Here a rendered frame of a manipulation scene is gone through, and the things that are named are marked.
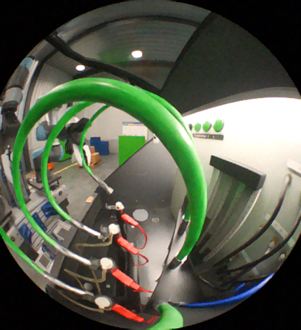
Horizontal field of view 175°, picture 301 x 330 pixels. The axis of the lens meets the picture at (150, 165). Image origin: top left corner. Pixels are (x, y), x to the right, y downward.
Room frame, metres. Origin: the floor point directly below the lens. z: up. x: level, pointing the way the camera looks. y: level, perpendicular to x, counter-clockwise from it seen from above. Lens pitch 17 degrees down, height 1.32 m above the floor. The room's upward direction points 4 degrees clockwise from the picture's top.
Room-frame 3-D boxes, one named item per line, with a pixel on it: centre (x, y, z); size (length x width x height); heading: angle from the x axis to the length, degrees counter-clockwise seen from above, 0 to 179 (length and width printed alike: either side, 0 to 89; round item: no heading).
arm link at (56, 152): (0.50, 0.76, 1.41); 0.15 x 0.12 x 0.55; 164
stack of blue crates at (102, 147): (5.91, 3.51, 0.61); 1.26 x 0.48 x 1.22; 89
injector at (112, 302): (-0.04, 0.06, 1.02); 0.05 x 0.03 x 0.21; 97
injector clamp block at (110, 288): (0.08, 0.07, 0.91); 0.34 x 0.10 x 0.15; 7
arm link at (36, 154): (0.38, 0.79, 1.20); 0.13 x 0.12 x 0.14; 164
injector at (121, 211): (0.20, 0.09, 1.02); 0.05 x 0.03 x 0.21; 97
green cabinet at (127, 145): (3.76, 0.76, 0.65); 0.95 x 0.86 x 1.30; 97
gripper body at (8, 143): (0.05, 0.38, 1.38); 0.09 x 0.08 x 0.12; 97
